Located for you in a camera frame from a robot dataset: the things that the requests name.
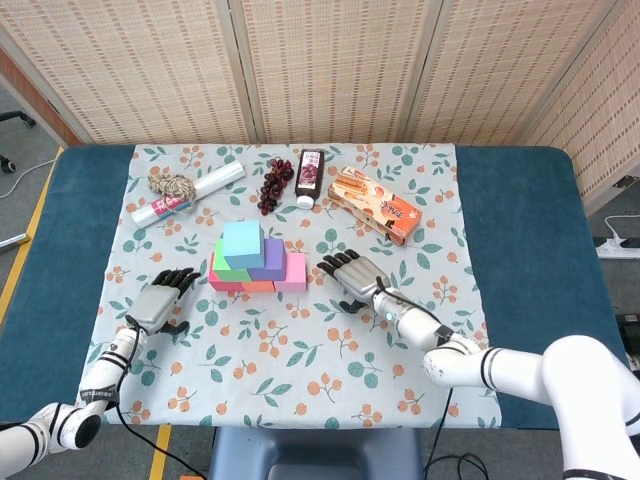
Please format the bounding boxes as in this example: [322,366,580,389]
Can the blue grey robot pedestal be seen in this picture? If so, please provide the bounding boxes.
[208,427,424,480]

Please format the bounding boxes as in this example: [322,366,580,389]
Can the white power strip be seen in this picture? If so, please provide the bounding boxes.
[594,237,640,260]

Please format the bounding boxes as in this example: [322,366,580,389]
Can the black office chair base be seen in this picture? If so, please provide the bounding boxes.
[0,110,37,174]

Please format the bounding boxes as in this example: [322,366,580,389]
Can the black equipment box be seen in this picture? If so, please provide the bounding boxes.
[613,312,640,371]

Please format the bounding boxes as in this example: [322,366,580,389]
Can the beige twine bundle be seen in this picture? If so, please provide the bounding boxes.
[147,172,198,214]

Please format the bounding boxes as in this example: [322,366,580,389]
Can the orange biscuit box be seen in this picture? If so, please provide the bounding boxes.
[326,165,424,247]

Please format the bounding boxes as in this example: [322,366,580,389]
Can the black floor cable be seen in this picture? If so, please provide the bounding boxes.
[422,452,489,480]

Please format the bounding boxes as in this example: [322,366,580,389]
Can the white charger cable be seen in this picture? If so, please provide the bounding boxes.
[603,214,640,241]

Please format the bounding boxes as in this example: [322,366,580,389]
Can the white floor cable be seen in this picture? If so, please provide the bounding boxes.
[0,158,59,199]

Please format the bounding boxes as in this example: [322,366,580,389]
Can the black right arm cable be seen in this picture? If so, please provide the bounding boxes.
[377,277,455,480]

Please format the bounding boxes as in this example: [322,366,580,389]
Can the magenta block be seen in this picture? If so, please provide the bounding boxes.
[208,252,244,293]

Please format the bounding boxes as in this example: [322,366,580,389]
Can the dark red grape bunch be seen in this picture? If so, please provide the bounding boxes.
[256,157,295,217]

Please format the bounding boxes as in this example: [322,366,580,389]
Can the green block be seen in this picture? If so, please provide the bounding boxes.
[211,238,252,284]

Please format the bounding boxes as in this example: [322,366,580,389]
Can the floral fruit print tablecloth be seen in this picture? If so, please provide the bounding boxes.
[71,143,503,430]

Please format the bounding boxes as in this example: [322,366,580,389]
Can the dark grape juice bottle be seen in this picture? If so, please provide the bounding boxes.
[294,148,326,210]

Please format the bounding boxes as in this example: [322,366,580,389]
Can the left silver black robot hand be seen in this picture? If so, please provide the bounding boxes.
[125,267,202,335]

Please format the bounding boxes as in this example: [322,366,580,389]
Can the pink block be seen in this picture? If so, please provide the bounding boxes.
[273,251,308,294]

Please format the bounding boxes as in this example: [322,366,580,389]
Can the light blue block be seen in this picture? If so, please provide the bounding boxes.
[222,220,266,271]

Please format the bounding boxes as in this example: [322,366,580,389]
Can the purple block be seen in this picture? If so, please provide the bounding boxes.
[247,238,289,282]

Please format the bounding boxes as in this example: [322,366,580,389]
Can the clear plastic wrap roll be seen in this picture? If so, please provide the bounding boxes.
[130,160,246,230]

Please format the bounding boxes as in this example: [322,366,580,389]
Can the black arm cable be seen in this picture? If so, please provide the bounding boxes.
[377,277,455,480]
[115,319,206,480]

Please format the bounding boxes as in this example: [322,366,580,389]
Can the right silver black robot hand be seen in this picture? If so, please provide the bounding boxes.
[317,248,394,314]

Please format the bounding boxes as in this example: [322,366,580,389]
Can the woven bamboo folding screen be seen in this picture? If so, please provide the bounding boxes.
[0,0,640,211]

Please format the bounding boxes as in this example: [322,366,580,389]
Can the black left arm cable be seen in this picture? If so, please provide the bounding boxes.
[115,319,206,480]

